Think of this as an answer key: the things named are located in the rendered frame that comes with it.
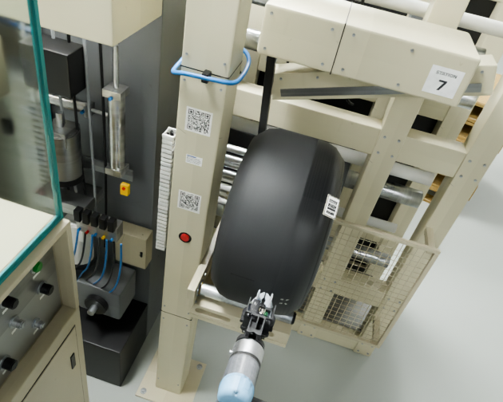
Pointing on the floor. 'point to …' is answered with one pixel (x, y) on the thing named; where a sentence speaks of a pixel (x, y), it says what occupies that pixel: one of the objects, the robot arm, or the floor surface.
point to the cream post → (164, 374)
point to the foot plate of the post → (147, 389)
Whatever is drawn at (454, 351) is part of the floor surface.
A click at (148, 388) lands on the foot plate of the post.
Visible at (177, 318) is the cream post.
